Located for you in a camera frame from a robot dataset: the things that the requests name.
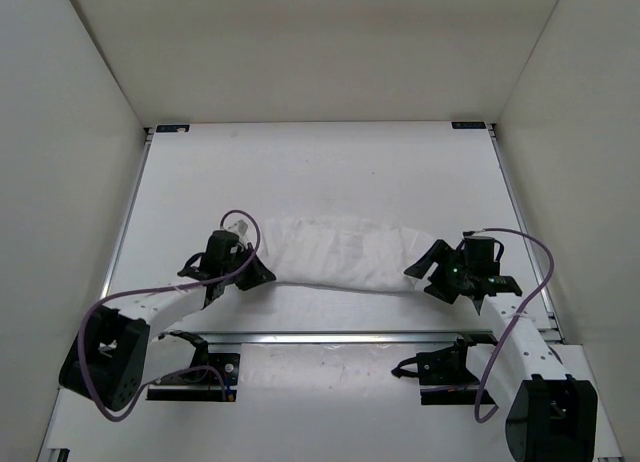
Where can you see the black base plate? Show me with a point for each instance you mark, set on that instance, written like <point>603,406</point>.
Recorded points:
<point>203,385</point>
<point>445,379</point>

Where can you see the right corner marker tag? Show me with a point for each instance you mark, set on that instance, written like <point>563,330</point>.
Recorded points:
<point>468,125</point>

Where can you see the aluminium front table rail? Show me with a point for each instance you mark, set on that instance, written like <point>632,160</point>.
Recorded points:
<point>346,337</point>

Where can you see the left corner marker tag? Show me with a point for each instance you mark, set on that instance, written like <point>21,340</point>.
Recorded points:
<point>172,128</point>

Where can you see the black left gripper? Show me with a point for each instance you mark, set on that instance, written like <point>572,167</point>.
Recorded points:
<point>259,274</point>

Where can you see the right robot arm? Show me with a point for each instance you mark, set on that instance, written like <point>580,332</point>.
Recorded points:
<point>551,415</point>

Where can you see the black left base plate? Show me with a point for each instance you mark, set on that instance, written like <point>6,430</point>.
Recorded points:
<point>203,385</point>

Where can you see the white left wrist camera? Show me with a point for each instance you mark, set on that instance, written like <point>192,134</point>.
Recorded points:
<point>240,228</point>

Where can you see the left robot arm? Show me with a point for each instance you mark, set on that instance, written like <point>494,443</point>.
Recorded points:
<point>109,361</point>

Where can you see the white pleated skirt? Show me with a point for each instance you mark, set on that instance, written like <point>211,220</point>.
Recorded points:
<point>342,252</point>

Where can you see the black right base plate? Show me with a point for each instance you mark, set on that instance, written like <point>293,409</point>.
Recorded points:
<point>445,379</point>

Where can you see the corner marker tag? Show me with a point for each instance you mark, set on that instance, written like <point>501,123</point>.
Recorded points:
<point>172,128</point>
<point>468,125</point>

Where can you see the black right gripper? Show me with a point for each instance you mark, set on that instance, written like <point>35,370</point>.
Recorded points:
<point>441,254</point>

